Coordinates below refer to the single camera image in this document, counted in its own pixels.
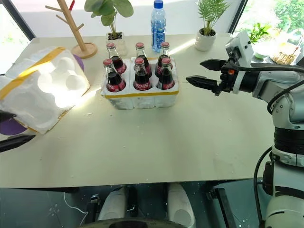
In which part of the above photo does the white rounded robot leg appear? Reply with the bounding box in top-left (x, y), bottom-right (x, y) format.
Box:
top-left (98, 186), bottom-right (127, 222)
top-left (167, 183), bottom-right (196, 227)

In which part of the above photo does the dark rounded robot body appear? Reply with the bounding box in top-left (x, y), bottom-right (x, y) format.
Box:
top-left (80, 218), bottom-right (198, 228)

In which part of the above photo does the round-leaf plant square white pot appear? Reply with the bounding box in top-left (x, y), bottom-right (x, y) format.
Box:
top-left (84, 0), bottom-right (134, 57)

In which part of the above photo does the wooden mug tree stand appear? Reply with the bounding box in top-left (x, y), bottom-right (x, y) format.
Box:
top-left (45, 0), bottom-right (98, 59)

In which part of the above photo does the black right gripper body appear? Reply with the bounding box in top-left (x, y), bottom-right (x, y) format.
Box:
top-left (213, 58), bottom-right (238, 96)

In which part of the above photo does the glass cola bottle red cap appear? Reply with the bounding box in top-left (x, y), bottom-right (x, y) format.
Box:
top-left (154, 41), bottom-right (171, 77)
top-left (156, 57), bottom-right (176, 90)
top-left (133, 57), bottom-right (153, 92)
top-left (102, 58), bottom-right (127, 93)
top-left (135, 42), bottom-right (153, 78)
top-left (106, 42), bottom-right (127, 77)

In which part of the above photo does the woven wicker basket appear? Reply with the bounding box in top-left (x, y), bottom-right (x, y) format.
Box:
top-left (269, 50), bottom-right (298, 65)

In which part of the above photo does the purple round mat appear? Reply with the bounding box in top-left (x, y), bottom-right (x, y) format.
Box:
top-left (0, 54), bottom-right (86, 136)

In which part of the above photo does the white foam crate yellow tape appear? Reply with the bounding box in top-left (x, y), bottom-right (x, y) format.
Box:
top-left (100, 57), bottom-right (180, 111)

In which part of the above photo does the white foam box yellow tape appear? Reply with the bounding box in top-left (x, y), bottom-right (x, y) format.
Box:
top-left (0, 46), bottom-right (91, 135)

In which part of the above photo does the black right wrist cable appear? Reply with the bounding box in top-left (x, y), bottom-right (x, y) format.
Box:
top-left (234, 63), bottom-right (304, 115)

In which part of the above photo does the black right arm lower cable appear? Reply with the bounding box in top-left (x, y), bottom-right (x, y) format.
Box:
top-left (252, 145), bottom-right (274, 228)

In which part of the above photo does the blue plastic water bottle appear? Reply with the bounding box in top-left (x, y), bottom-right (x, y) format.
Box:
top-left (150, 0), bottom-right (166, 54)

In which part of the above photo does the small plant green pot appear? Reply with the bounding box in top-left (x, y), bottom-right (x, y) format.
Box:
top-left (247, 22), bottom-right (272, 60)

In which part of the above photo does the fern plant round white pot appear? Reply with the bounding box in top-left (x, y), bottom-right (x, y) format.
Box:
top-left (194, 0), bottom-right (230, 52)

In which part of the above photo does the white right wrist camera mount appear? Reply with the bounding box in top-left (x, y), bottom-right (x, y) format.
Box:
top-left (225, 31), bottom-right (254, 95)

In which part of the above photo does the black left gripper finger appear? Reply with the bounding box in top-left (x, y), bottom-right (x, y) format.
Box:
top-left (0, 110), bottom-right (18, 121)
top-left (0, 134), bottom-right (37, 153)

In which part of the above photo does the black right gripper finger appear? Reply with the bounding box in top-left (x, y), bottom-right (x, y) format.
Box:
top-left (200, 59), bottom-right (228, 72)
top-left (186, 75), bottom-right (218, 92)

